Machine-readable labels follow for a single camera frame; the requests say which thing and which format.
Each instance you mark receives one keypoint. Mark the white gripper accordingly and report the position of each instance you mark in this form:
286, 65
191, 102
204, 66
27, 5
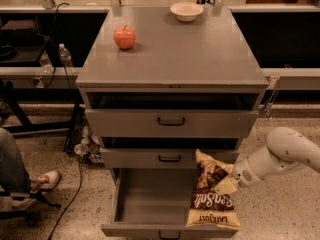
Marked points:
242, 173

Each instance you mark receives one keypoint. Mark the brown yellow chip bag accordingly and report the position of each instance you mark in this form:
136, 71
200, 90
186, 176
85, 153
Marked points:
207, 206

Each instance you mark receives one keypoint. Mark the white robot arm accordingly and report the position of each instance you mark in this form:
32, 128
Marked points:
285, 150

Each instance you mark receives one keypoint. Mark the bottom grey drawer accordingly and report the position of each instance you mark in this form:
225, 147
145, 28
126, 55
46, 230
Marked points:
154, 204

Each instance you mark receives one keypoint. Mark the grey drawer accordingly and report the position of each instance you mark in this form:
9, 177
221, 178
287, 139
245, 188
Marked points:
154, 204
170, 123
149, 158

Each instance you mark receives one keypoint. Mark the middle grey drawer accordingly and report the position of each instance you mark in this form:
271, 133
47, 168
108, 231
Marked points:
149, 158

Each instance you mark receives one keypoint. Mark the grey metal drawer cabinet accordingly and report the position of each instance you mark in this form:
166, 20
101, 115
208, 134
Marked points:
201, 65

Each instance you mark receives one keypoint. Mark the top grey drawer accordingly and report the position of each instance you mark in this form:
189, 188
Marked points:
170, 123

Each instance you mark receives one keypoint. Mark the clutter of bottles on floor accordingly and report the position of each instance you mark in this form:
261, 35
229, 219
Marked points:
88, 149

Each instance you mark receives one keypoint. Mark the white red sneaker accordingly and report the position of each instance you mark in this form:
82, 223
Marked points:
46, 181

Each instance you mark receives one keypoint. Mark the white ceramic bowl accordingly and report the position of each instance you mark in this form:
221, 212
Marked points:
186, 11

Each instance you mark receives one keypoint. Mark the red apple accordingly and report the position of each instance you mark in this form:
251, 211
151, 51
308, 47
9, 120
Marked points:
124, 37

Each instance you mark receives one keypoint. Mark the clear plastic water bottle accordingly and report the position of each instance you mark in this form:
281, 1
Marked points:
65, 56

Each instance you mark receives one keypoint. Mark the person's jeans leg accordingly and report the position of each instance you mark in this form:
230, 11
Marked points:
13, 174

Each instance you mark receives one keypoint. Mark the black table frame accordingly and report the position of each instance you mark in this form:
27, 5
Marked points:
42, 110

